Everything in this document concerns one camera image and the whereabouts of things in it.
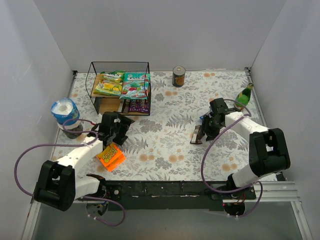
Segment brown candy bag barcode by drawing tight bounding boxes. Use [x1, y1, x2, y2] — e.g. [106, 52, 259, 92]
[190, 125, 204, 145]

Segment brown M&M candy bag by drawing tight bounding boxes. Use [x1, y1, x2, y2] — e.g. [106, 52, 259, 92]
[128, 99, 140, 112]

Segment purple M&M candy bag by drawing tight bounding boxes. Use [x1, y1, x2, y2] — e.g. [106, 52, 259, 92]
[138, 99, 150, 114]

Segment green yellow candy bag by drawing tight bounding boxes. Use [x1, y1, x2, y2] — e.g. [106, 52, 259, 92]
[93, 70, 126, 97]

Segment teal red candy bag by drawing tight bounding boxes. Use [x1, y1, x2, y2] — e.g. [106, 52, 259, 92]
[119, 72, 150, 100]

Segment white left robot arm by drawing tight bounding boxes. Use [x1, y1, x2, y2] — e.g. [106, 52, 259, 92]
[33, 112, 134, 211]

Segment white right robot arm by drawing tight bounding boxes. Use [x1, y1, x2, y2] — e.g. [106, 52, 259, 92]
[202, 98, 291, 194]

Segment orange Scrub Daddy box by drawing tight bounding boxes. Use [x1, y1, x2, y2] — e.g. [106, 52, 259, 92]
[96, 143, 126, 172]

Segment green glass bottle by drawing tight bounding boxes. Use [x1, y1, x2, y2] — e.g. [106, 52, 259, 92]
[234, 83, 254, 110]

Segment brown tin can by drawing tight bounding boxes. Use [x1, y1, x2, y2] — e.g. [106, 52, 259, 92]
[172, 66, 186, 87]

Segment black wire wooden shelf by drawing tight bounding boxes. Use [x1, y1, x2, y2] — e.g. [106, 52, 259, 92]
[85, 61, 152, 116]

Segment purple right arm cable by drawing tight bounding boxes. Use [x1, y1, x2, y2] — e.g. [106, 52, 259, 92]
[200, 98, 264, 218]

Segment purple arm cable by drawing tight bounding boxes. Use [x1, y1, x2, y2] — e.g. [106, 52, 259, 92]
[200, 98, 264, 218]
[13, 118, 126, 227]

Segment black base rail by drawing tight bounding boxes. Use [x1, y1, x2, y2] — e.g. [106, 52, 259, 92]
[89, 180, 256, 211]

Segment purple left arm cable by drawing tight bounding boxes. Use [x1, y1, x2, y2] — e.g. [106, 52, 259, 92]
[13, 118, 126, 227]

